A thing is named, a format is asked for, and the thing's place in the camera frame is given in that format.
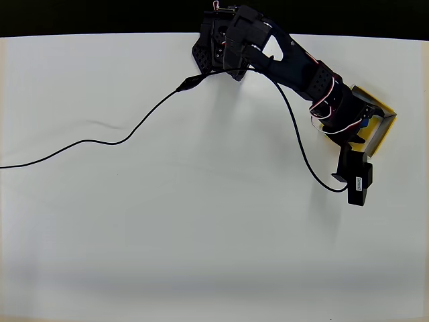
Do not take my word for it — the yellow paper box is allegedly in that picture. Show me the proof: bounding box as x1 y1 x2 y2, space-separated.
320 84 399 159

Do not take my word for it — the black camera on bracket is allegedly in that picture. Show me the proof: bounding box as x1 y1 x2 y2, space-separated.
330 144 374 207

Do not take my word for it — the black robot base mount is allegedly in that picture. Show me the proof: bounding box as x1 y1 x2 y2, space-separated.
191 1 247 83

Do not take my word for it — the black camera cable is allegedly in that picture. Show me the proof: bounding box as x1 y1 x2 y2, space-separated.
0 66 348 194

